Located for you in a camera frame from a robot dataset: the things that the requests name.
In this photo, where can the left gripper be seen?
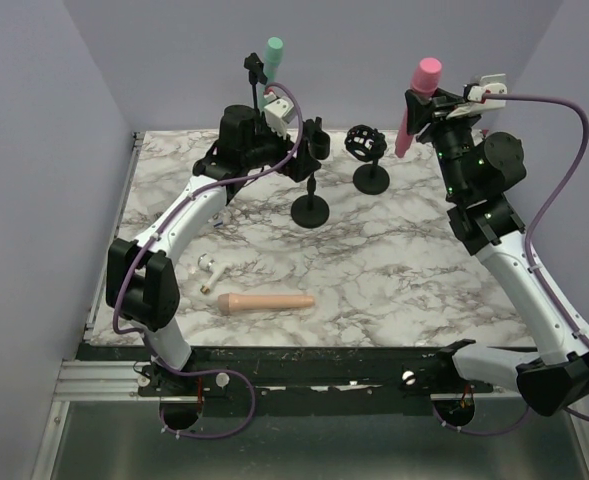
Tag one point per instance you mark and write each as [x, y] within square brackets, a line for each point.
[300, 166]

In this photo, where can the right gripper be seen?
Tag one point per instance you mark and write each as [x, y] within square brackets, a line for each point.
[435, 110]

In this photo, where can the pink microphone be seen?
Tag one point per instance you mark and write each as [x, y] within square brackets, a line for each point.
[424, 83]

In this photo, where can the black shock-mount microphone stand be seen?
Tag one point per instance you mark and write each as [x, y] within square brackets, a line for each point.
[368, 145]

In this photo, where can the black clip microphone stand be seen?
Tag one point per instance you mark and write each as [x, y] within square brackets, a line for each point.
[310, 210]

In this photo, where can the green microphone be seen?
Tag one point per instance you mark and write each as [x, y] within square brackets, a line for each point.
[272, 58]

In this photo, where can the beige microphone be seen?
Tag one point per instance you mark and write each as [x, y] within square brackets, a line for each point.
[235, 303]

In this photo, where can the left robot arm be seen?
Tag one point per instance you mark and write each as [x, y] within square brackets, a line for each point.
[141, 285]

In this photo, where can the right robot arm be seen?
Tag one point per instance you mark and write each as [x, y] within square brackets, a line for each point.
[476, 177]

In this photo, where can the black stand with green microphone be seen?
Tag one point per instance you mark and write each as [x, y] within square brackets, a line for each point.
[255, 68]

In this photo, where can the clear screw box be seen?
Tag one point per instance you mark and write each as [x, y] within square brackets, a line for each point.
[219, 220]

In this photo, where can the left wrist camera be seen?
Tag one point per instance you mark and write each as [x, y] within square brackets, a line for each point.
[278, 112]

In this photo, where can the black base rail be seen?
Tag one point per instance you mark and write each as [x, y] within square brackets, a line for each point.
[279, 381]

